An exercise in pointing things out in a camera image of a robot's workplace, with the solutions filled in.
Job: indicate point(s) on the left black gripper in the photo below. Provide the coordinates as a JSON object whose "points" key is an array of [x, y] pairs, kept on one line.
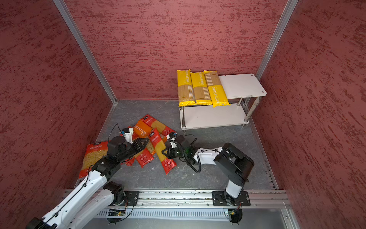
{"points": [[139, 141]]}

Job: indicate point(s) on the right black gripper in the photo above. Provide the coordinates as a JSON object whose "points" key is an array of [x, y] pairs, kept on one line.
{"points": [[169, 154]]}

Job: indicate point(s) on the red spaghetti bag front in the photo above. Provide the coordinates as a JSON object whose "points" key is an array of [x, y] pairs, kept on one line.
{"points": [[144, 157]]}

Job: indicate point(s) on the red spaghetti bag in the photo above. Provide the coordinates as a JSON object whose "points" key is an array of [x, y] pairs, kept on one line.
{"points": [[144, 157], [154, 123], [159, 146]]}

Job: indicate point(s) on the yellow spaghetti bag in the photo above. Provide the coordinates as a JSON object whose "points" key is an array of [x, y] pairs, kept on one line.
{"points": [[185, 88], [215, 88], [200, 89]]}

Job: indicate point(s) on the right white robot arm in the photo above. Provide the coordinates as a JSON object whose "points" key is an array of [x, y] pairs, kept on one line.
{"points": [[235, 164]]}

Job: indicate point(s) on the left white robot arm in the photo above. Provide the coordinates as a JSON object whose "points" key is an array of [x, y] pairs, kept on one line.
{"points": [[96, 191]]}

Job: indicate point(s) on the orange pasta bag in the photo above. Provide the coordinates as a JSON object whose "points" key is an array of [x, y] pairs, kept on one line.
{"points": [[141, 130]]}

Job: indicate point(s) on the white two-tier shelf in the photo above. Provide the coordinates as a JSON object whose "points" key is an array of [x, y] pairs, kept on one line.
{"points": [[243, 91]]}

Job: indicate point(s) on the small red macaroni bag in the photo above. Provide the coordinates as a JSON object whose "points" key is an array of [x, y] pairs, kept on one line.
{"points": [[130, 161]]}

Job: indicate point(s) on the large red macaroni bag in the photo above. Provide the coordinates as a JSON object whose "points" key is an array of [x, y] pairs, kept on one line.
{"points": [[94, 152]]}

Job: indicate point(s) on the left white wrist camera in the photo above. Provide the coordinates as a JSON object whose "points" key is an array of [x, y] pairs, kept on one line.
{"points": [[127, 133]]}

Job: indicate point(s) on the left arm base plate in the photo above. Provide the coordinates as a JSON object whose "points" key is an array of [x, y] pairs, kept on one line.
{"points": [[126, 198]]}

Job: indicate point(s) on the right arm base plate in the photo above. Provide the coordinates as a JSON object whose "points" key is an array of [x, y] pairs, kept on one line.
{"points": [[221, 198]]}

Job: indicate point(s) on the left circuit board with wires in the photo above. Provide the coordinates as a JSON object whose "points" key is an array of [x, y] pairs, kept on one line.
{"points": [[117, 215]]}

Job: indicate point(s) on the circuit board with wires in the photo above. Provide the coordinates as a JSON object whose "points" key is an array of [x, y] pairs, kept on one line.
{"points": [[117, 215], [235, 215]]}

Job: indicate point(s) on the right circuit board with wires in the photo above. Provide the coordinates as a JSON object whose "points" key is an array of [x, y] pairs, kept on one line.
{"points": [[235, 215]]}

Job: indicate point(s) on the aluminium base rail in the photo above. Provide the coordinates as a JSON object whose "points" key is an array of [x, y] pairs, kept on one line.
{"points": [[201, 199]]}

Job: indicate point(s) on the left aluminium corner post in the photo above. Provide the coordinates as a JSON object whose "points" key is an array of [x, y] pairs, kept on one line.
{"points": [[70, 22]]}

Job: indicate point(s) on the aluminium corner post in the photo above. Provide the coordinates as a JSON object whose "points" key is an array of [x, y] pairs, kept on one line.
{"points": [[70, 22], [280, 28]]}

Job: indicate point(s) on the right aluminium corner post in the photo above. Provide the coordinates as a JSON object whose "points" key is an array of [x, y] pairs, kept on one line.
{"points": [[280, 28]]}

